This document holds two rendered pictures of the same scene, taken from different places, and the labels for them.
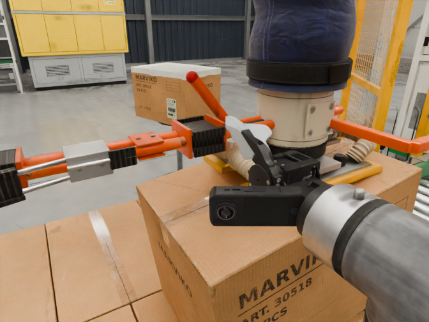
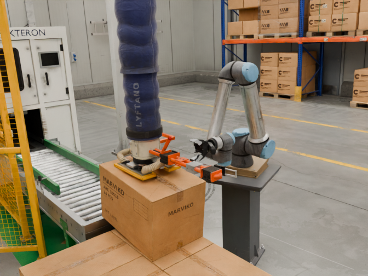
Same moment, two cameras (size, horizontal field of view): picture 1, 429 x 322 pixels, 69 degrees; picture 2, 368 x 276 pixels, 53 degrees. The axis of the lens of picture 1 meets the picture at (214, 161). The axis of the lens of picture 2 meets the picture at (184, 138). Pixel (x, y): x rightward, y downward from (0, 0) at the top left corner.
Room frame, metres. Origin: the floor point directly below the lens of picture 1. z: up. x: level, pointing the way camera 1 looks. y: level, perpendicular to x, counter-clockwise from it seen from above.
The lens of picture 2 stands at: (0.83, 2.02, 1.80)
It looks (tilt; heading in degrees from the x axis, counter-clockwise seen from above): 16 degrees down; 261
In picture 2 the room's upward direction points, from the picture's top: 3 degrees counter-clockwise
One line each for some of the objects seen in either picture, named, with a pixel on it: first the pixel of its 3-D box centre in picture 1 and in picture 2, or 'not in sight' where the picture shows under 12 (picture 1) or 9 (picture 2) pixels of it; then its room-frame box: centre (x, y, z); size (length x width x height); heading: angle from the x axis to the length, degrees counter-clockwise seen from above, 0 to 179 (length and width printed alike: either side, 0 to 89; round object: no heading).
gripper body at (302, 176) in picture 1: (295, 193); (204, 146); (0.36, -0.11, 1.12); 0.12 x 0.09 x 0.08; 30
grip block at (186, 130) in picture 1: (198, 135); (170, 157); (0.60, 0.03, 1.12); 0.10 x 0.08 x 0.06; 30
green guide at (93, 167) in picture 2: not in sight; (74, 155); (1.39, -1.89, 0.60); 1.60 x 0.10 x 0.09; 120
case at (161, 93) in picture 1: (176, 92); not in sight; (2.52, 0.31, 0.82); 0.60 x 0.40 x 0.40; 50
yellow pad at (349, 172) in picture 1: (317, 171); (159, 160); (0.64, -0.23, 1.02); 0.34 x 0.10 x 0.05; 120
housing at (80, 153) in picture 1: (87, 160); (194, 167); (0.49, 0.22, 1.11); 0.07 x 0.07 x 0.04; 30
